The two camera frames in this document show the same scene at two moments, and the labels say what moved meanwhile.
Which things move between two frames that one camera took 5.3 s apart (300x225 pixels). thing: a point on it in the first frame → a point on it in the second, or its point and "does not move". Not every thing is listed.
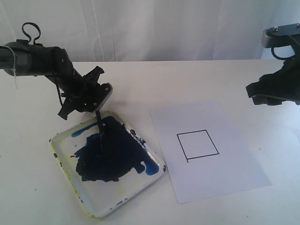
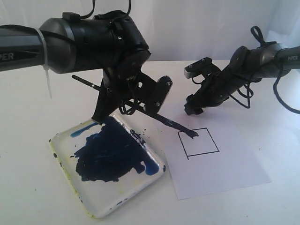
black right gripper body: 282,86 → 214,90
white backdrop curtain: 146,30 does not move
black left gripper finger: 91,77 → 150,94
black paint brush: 101,131 → 163,119
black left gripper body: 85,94 → 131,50
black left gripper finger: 94,103 → 110,99
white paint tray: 104,180 does not move
